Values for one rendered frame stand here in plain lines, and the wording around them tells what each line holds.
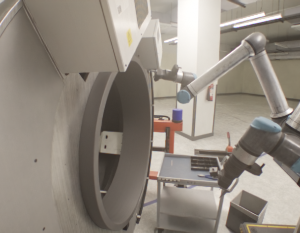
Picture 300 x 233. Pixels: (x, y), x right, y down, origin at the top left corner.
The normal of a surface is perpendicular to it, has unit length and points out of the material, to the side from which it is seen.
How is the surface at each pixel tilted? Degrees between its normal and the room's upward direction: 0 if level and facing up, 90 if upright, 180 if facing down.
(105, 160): 46
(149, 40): 137
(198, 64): 90
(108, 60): 125
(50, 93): 90
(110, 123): 81
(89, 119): 61
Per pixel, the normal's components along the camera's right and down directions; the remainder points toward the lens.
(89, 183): -0.20, 0.18
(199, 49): 0.47, 0.21
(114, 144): -0.21, -0.24
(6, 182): 0.98, 0.04
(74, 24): -0.17, 0.74
